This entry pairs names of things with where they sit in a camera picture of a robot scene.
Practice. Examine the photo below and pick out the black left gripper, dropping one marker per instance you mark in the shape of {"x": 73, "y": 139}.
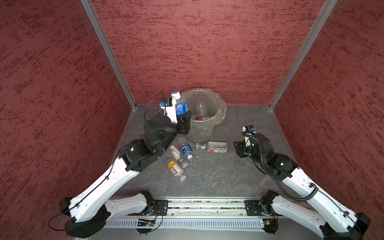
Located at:
{"x": 185, "y": 124}

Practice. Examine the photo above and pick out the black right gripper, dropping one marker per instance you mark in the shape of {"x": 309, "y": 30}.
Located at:
{"x": 240, "y": 148}

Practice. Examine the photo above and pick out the Pocari Sweat blue bottle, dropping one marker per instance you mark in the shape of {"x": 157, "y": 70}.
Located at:
{"x": 181, "y": 105}

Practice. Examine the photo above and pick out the blue cap clear bottle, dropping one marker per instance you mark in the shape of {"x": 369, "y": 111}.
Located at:
{"x": 202, "y": 110}

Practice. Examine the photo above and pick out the blue label bottle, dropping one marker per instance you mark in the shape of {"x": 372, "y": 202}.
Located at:
{"x": 187, "y": 150}

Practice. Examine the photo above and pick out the crane label clear bottle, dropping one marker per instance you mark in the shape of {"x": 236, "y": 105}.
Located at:
{"x": 178, "y": 157}

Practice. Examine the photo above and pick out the green band square bottle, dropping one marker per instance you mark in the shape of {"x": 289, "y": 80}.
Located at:
{"x": 213, "y": 147}

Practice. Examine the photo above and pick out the yellow label tea bottle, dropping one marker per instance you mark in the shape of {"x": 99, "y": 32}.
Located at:
{"x": 177, "y": 171}

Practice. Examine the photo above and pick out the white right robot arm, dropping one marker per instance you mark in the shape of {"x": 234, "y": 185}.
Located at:
{"x": 303, "y": 201}

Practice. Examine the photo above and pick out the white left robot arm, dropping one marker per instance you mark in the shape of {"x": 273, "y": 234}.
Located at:
{"x": 93, "y": 208}

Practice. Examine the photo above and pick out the clear plastic bin liner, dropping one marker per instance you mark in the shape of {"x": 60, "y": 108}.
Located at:
{"x": 215, "y": 104}

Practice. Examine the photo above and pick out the grey mesh waste bin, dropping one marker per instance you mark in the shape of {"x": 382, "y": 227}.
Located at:
{"x": 199, "y": 136}

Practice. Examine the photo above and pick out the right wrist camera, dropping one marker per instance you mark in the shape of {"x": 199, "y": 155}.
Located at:
{"x": 249, "y": 129}

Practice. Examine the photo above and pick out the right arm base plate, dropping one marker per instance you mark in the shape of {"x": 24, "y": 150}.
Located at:
{"x": 257, "y": 208}

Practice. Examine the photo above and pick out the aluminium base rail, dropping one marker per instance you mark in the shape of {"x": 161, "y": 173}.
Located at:
{"x": 230, "y": 208}

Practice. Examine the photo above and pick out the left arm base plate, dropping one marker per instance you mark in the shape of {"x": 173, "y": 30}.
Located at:
{"x": 158, "y": 207}

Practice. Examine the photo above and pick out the white perforated cable duct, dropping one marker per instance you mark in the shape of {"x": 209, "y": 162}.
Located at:
{"x": 193, "y": 224}

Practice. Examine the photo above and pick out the left aluminium corner post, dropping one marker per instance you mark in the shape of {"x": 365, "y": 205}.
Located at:
{"x": 97, "y": 26}

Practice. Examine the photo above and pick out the aluminium corner post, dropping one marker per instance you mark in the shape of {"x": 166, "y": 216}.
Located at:
{"x": 318, "y": 24}
{"x": 97, "y": 26}

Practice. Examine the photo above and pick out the right aluminium corner post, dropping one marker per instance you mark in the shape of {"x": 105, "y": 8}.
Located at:
{"x": 318, "y": 24}

